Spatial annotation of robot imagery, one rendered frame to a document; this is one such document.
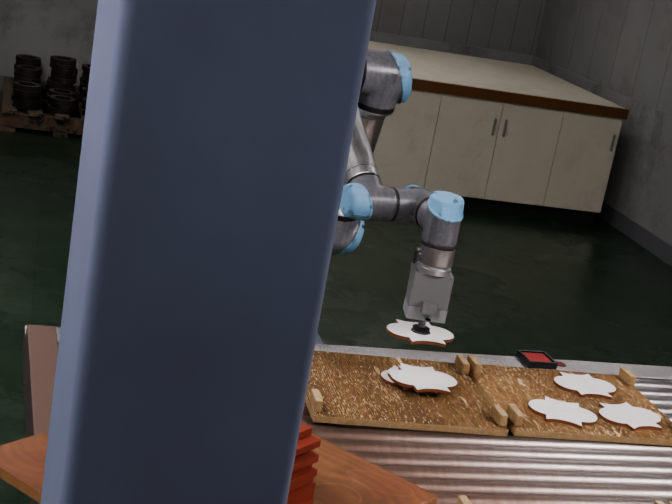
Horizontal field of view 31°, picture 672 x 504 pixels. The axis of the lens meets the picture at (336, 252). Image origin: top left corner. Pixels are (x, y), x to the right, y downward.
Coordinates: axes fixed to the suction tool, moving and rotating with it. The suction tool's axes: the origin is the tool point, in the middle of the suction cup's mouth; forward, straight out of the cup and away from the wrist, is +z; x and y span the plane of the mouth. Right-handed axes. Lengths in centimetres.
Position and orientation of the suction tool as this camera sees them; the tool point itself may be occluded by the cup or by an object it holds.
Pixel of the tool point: (419, 336)
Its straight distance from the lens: 261.3
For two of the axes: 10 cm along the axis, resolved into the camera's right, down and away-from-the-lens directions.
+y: 9.8, 1.5, 1.1
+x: -0.6, -2.9, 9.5
